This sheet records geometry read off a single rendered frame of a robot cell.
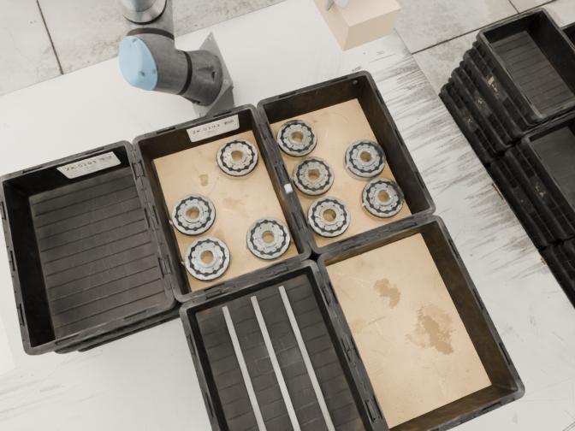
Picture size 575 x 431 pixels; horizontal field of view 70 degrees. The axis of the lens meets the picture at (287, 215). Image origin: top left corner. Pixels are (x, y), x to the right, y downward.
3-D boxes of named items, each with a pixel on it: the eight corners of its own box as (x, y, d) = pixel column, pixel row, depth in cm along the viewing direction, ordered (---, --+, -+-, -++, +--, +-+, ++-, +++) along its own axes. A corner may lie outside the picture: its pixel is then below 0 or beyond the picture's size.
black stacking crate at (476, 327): (310, 267, 98) (315, 257, 87) (420, 227, 102) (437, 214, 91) (376, 439, 87) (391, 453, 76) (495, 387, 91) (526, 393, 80)
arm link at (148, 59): (165, 99, 112) (116, 91, 102) (161, 50, 112) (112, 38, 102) (190, 89, 104) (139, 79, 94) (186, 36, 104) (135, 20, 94)
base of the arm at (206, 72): (184, 83, 122) (154, 77, 115) (205, 39, 114) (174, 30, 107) (205, 117, 116) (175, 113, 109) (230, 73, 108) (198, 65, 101)
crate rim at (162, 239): (133, 142, 95) (129, 138, 93) (254, 107, 100) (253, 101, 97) (179, 305, 85) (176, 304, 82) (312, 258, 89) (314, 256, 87)
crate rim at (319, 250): (254, 107, 100) (254, 101, 97) (366, 73, 104) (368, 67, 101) (313, 258, 89) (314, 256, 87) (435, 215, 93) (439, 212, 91)
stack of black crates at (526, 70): (430, 101, 191) (477, 31, 148) (483, 79, 196) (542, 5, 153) (476, 173, 181) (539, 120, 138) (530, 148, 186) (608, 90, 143)
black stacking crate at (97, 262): (26, 196, 101) (-4, 179, 90) (144, 161, 105) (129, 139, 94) (56, 356, 90) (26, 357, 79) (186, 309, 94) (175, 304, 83)
